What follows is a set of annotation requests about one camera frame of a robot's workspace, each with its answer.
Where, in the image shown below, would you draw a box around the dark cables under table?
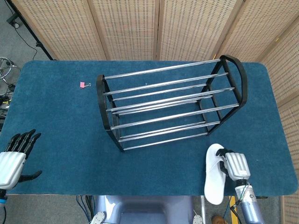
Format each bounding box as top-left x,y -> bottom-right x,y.
76,195 -> 96,224

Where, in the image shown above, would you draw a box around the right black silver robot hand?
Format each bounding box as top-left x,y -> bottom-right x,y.
215,147 -> 251,182

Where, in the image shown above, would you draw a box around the chrome stool base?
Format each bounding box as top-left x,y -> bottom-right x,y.
0,56 -> 21,84

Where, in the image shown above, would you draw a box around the woven bamboo screen panel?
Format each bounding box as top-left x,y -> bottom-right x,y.
88,0 -> 162,61
260,23 -> 299,224
10,0 -> 107,61
217,0 -> 299,63
156,0 -> 245,62

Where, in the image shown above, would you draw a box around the white table leg tube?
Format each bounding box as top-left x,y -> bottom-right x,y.
199,196 -> 206,217

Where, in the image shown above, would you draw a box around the black stand foot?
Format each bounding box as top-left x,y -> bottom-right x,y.
7,16 -> 21,29

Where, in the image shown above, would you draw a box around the yellow floor tape strip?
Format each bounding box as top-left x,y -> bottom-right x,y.
229,196 -> 239,224

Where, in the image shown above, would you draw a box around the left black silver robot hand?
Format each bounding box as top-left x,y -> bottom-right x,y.
0,129 -> 43,190

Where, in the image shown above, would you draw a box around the black stand pole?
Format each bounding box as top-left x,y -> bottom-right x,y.
4,0 -> 57,61

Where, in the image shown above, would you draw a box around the black floor cable bundle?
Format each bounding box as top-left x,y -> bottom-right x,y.
0,83 -> 16,122

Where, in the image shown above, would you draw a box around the white slipper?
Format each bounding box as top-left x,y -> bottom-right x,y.
204,143 -> 228,205

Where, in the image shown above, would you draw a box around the blue felt table cloth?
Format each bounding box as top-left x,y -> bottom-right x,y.
0,60 -> 299,196

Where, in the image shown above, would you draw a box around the lilac robot torso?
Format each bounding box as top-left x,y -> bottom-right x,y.
94,195 -> 194,224

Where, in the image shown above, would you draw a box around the black chrome shoe rack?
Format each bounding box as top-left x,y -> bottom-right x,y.
96,55 -> 248,153

